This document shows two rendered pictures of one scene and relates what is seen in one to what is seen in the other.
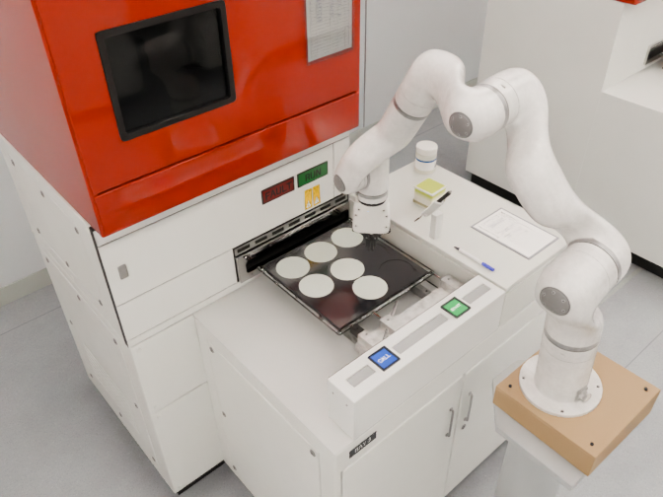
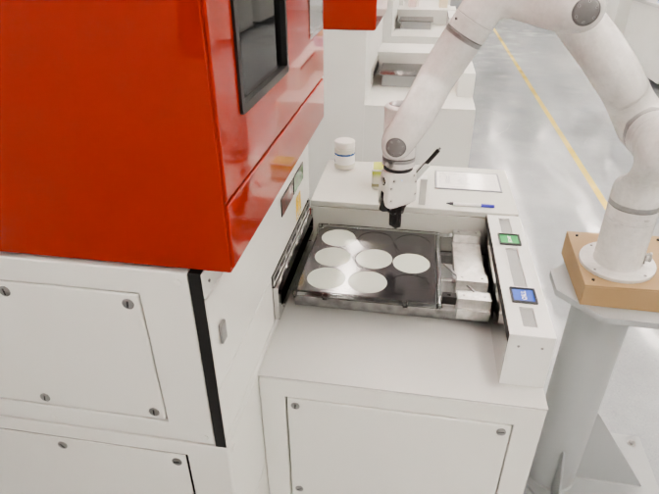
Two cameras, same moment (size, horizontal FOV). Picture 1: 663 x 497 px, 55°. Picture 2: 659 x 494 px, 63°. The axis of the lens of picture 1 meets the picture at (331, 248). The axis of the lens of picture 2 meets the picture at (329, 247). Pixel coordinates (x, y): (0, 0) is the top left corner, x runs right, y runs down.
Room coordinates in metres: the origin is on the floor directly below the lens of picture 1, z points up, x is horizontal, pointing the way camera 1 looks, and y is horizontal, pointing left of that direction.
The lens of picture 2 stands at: (0.55, 0.85, 1.67)
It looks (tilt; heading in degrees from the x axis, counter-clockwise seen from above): 31 degrees down; 320
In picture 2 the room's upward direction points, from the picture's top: straight up
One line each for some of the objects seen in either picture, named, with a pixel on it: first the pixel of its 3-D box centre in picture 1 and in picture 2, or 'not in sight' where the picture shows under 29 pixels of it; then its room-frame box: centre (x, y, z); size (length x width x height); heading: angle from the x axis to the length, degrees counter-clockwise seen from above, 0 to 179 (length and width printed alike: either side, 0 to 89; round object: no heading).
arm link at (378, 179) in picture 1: (371, 166); (400, 129); (1.42, -0.11, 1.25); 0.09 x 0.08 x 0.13; 128
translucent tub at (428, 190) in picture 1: (429, 194); (382, 175); (1.66, -0.31, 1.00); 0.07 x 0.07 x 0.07; 44
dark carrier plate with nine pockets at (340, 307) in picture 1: (344, 269); (371, 260); (1.43, -0.04, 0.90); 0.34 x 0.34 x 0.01; 40
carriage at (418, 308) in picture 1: (413, 321); (468, 274); (1.23, -0.22, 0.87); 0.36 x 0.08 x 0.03; 130
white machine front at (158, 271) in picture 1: (242, 228); (272, 251); (1.47, 0.25, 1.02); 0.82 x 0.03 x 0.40; 130
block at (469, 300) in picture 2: (373, 343); (474, 300); (1.13, -0.10, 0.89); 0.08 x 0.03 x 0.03; 40
